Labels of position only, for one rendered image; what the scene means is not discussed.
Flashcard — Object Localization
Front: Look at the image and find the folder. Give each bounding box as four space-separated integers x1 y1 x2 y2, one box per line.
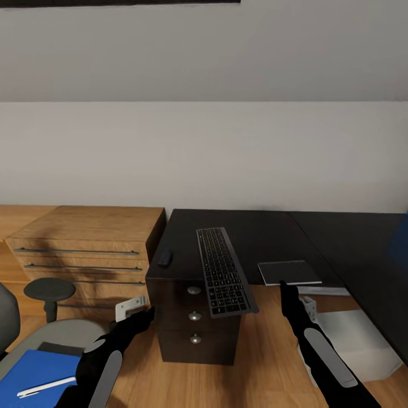
0 350 81 408

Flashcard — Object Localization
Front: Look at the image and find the swivel chair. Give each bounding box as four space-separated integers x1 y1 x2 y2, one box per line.
0 278 108 380

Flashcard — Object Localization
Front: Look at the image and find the pen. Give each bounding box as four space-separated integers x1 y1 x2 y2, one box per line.
17 372 76 398

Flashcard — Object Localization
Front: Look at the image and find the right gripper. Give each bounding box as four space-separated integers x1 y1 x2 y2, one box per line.
279 280 307 320

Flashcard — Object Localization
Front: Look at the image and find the notebook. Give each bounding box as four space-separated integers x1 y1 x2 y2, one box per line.
257 261 322 286

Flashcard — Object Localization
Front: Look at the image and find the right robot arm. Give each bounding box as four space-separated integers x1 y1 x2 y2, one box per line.
279 280 382 408

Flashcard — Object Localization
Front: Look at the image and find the keyboard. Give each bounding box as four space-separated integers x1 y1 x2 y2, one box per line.
196 227 260 319

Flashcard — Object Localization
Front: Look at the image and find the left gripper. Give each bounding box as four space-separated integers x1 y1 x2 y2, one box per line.
108 306 155 344

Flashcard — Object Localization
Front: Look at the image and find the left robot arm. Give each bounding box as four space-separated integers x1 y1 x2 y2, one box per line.
54 296 155 408

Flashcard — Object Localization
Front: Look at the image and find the mouse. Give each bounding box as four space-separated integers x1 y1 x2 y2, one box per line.
158 250 173 265

